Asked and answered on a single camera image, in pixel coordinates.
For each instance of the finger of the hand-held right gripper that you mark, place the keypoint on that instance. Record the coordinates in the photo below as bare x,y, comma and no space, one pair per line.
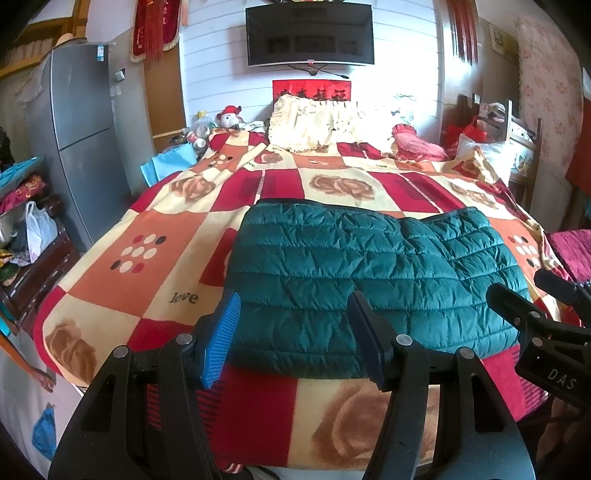
512,304
561,286

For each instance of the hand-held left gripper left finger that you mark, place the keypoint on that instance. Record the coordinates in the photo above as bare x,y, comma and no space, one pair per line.
221,341

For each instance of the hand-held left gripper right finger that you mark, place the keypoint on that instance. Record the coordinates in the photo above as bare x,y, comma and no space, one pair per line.
374,350

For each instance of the green quilted jacket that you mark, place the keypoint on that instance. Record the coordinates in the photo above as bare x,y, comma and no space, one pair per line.
323,267

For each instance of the person's right forearm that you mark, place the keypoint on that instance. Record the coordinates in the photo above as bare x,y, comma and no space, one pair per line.
563,429

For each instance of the maroon cloth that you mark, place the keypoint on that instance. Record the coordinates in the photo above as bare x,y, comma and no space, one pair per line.
572,251

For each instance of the red cream patchwork blanket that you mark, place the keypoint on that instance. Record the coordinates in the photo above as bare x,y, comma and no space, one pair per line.
161,258

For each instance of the white pillow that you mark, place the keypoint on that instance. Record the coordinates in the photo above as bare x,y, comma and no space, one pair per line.
489,154

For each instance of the wooden chair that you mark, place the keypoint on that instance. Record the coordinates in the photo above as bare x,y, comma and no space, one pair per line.
509,120

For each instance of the red bag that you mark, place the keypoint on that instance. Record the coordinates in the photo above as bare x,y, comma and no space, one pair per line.
464,134

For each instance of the blue plastic bag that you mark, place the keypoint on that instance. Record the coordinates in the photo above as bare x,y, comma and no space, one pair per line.
166,164

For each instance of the red ruffled pillow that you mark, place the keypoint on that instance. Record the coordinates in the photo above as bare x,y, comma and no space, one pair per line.
415,143

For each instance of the dark wooden bench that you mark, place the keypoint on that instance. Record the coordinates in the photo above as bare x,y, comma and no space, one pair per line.
41,277

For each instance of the floral curtain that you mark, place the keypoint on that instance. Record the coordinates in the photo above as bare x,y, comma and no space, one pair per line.
549,92

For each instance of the blue cloth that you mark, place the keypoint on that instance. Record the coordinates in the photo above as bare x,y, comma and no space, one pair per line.
46,434

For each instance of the pile of bedside bottles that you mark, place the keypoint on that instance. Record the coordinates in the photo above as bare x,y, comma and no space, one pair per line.
201,134

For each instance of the white plastic bag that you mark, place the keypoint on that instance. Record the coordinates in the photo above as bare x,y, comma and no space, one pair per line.
39,230

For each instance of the red white stuffed toy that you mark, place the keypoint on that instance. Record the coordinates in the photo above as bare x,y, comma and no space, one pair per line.
229,117

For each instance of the cream ruffled pillow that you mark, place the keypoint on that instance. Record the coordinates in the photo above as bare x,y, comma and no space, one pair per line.
323,122

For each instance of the wooden door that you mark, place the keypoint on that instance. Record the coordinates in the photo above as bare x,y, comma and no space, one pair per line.
164,101

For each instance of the grey refrigerator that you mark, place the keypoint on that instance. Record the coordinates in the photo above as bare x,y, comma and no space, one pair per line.
78,138

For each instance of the stack of colourful folded cloths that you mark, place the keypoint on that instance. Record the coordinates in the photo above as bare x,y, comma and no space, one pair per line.
23,184

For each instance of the red hanging banner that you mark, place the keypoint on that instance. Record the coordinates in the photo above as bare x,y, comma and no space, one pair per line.
154,27

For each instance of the framed wall picture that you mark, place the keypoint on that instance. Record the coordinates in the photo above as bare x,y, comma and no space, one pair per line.
501,41

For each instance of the red wall poster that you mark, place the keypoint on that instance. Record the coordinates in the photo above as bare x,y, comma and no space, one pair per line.
314,90

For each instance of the black wall television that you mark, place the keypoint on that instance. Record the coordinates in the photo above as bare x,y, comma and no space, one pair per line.
309,37

